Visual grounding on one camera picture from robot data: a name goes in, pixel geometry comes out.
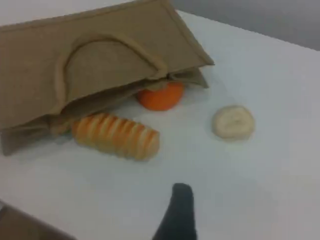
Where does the striped long bread loaf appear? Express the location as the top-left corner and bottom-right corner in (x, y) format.
(71, 112), (161, 161)

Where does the cream round bun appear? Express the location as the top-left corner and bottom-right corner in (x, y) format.
(212, 104), (256, 140)

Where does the orange toy fruit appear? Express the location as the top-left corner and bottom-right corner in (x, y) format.
(136, 81), (185, 112)

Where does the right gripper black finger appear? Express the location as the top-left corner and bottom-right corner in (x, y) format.
(152, 182), (198, 240)

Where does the brown jute tote bag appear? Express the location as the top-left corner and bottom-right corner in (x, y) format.
(0, 0), (216, 156)

